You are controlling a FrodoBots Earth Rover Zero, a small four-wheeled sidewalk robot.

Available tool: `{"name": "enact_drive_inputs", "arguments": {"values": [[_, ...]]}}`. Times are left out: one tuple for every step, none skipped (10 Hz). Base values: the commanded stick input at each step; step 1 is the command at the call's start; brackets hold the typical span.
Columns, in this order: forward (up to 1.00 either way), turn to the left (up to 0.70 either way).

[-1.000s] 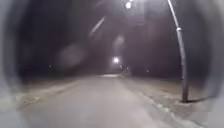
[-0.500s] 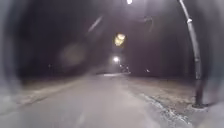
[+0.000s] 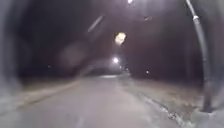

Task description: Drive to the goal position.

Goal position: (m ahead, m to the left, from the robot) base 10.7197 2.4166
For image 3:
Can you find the grey asphalt path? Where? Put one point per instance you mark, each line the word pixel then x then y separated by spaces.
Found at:
pixel 96 103

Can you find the pale dry grass verge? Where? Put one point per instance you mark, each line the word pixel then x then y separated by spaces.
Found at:
pixel 173 96
pixel 36 90

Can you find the grey lamp pole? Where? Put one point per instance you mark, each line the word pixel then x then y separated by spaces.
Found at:
pixel 203 56

